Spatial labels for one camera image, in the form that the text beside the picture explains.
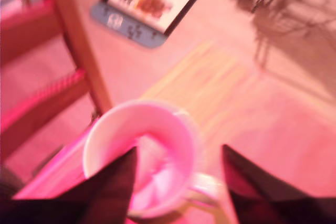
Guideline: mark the wooden chair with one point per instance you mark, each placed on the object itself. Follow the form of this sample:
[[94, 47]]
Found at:
[[76, 37]]

